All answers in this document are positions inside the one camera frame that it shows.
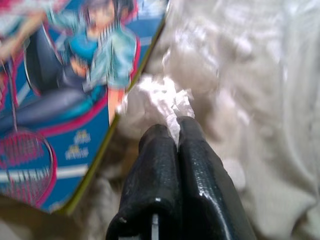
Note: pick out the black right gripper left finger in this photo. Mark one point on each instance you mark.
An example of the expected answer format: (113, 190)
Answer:
(152, 175)

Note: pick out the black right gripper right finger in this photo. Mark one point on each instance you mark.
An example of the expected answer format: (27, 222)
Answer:
(205, 190)

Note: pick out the white tissue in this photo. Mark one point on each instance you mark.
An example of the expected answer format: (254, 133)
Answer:
(160, 100)

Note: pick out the blue anime cover book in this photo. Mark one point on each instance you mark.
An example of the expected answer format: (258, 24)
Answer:
(75, 75)

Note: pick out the cream leaf print bed sheet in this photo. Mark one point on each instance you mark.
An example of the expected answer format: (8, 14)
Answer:
(250, 100)

